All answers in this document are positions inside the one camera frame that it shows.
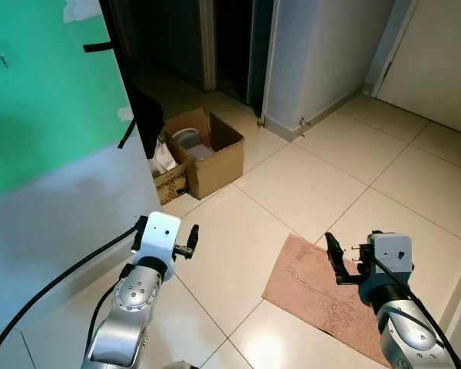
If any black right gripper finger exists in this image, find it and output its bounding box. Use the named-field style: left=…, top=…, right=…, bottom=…
left=325, top=232, right=348, bottom=284

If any pink-brown floor mat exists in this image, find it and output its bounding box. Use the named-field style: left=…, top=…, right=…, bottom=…
left=261, top=233, right=440, bottom=368

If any woven wicker basket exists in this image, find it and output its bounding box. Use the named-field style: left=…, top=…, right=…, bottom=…
left=152, top=158, right=190, bottom=207

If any brown cardboard box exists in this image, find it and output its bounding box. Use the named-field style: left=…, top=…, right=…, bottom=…
left=160, top=108, right=245, bottom=201

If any white plastic bag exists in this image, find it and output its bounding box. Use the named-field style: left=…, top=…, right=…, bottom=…
left=149, top=138, right=178, bottom=175

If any white round pot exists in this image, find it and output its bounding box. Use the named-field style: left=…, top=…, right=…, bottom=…
left=172, top=128, right=215, bottom=161

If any black hanging bag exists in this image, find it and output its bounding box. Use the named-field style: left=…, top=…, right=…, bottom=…
left=117, top=83, right=166, bottom=160

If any dark door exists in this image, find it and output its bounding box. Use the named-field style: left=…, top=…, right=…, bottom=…
left=246, top=0, right=275, bottom=118

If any white door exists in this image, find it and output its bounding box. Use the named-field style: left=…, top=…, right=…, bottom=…
left=371, top=0, right=461, bottom=138

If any white paper patch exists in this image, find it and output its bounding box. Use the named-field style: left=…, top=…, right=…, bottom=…
left=61, top=0, right=104, bottom=23

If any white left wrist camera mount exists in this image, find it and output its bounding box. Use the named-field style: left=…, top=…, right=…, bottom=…
left=131, top=214, right=182, bottom=271

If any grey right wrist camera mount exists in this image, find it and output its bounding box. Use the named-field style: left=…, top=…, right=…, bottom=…
left=366, top=230, right=414, bottom=276

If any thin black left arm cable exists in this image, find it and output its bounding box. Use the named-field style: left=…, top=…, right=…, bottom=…
left=85, top=278, right=122, bottom=356

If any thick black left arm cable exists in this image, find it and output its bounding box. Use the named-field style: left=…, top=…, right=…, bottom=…
left=0, top=218, right=148, bottom=368

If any white door frame post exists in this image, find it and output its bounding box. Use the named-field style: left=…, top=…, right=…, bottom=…
left=198, top=0, right=218, bottom=92

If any black strap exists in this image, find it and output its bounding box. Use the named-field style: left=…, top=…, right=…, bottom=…
left=83, top=40, right=116, bottom=54

